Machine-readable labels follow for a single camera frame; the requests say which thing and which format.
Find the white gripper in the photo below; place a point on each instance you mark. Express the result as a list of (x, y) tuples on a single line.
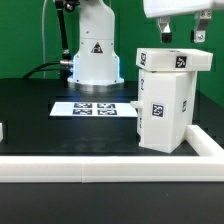
[(166, 8)]

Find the white cabinet body box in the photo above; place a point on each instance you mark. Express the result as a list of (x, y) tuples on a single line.
[(168, 104)]

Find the white cabinet top block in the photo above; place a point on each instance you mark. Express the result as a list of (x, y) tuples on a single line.
[(167, 60)]

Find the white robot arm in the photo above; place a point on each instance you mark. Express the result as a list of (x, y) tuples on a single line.
[(96, 63)]

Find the white base marker plate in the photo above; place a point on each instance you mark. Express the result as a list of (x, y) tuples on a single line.
[(90, 109)]

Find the white L-shaped obstacle frame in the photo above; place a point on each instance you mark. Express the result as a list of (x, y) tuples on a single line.
[(206, 166)]

